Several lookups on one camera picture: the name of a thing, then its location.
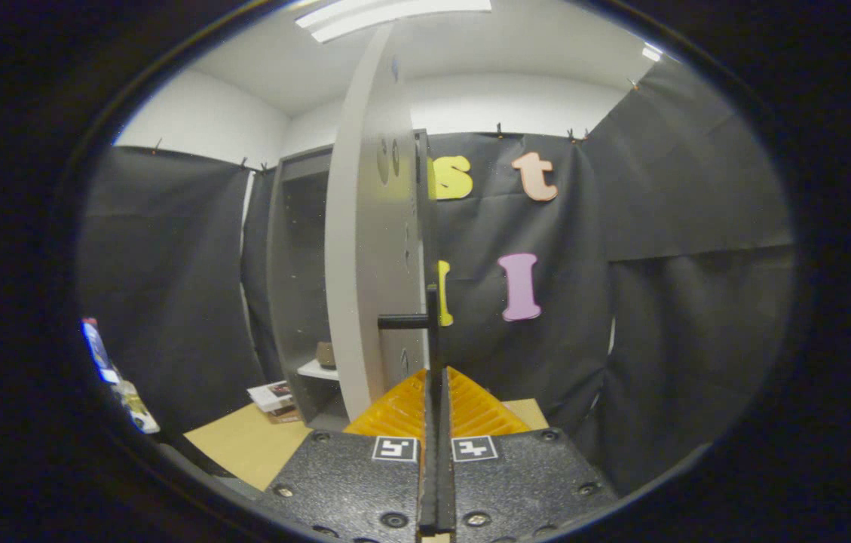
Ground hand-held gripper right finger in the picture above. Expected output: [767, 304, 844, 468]
[437, 367, 619, 542]

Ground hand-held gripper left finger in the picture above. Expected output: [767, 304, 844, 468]
[256, 367, 438, 543]

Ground black door handle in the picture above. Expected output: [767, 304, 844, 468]
[378, 284, 443, 400]

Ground grey shoe cabinet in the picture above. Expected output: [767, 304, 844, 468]
[266, 128, 442, 433]

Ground white shoe cabinet door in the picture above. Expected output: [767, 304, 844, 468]
[324, 23, 430, 422]

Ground stack of booklets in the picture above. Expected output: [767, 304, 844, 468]
[247, 381, 302, 424]

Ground black backdrop cloth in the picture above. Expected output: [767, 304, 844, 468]
[78, 60, 799, 499]

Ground yellowish printed packet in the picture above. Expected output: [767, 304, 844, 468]
[112, 380, 161, 435]

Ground blue and white packet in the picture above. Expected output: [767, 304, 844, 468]
[81, 318, 121, 385]

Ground long ceiling light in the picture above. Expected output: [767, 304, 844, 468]
[295, 0, 494, 44]

